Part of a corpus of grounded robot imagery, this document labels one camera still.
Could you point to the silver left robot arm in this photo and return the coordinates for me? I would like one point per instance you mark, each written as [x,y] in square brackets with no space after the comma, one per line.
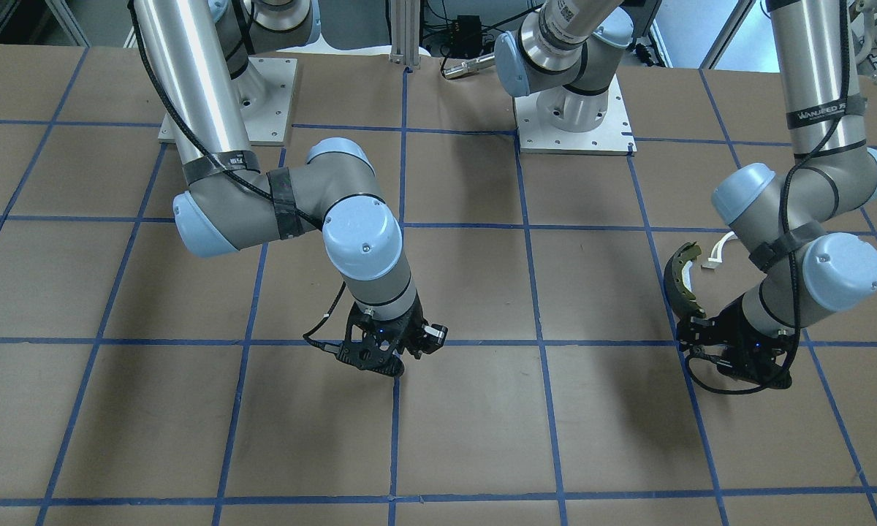
[809,273]

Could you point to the green brake shoe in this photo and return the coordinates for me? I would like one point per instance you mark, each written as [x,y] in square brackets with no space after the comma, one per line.
[677,282]

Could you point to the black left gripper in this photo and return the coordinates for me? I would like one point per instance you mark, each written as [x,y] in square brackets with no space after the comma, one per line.
[731,321]

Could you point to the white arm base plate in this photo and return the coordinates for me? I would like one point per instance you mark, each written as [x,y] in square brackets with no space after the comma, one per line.
[557,121]
[220,112]

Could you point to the aluminium frame post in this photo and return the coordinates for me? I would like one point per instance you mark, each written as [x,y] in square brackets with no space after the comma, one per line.
[405,32]

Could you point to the white curved plastic bracket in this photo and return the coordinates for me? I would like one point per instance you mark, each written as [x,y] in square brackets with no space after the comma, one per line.
[716,257]

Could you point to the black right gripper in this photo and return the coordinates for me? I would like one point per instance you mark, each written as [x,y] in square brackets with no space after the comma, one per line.
[412,330]

